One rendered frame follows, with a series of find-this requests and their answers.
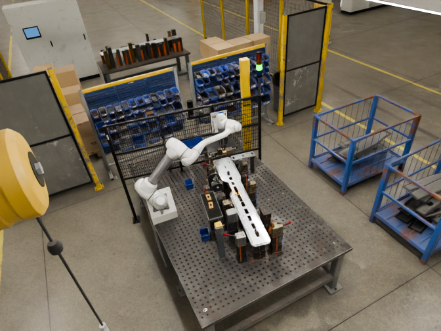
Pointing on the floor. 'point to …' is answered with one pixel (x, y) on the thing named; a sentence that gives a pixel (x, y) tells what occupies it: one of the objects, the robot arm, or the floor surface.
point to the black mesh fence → (185, 138)
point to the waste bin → (276, 90)
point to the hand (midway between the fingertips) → (223, 147)
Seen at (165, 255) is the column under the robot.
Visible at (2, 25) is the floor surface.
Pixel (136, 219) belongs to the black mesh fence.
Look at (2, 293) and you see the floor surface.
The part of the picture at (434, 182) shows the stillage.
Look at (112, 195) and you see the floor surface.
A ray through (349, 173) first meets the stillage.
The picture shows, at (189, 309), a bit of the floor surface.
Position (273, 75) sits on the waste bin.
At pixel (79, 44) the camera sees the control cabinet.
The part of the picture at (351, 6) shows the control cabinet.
